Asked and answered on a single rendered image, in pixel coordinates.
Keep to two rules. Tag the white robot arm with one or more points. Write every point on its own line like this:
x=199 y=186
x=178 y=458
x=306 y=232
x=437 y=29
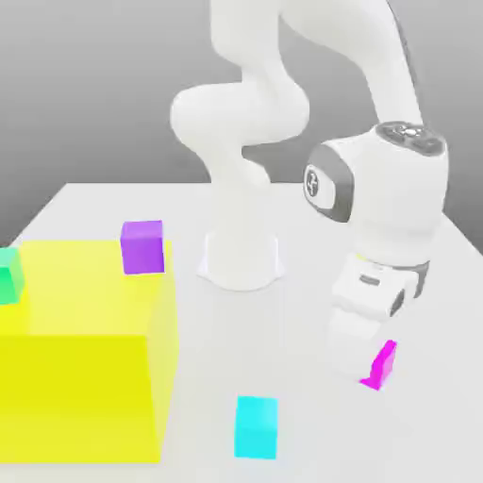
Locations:
x=396 y=196

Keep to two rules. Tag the large yellow box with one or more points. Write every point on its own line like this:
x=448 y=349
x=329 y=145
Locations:
x=75 y=396

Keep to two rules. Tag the small green cube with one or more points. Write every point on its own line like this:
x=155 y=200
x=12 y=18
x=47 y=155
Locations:
x=8 y=281

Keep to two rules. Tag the small cyan cube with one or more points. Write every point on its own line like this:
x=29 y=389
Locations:
x=256 y=430

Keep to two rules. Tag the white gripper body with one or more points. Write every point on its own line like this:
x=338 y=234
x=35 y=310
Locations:
x=349 y=330

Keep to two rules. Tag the small magenta cube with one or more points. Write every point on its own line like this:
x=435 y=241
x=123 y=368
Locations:
x=382 y=364

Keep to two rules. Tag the small purple cube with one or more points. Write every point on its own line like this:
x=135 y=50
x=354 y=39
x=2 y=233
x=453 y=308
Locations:
x=142 y=249

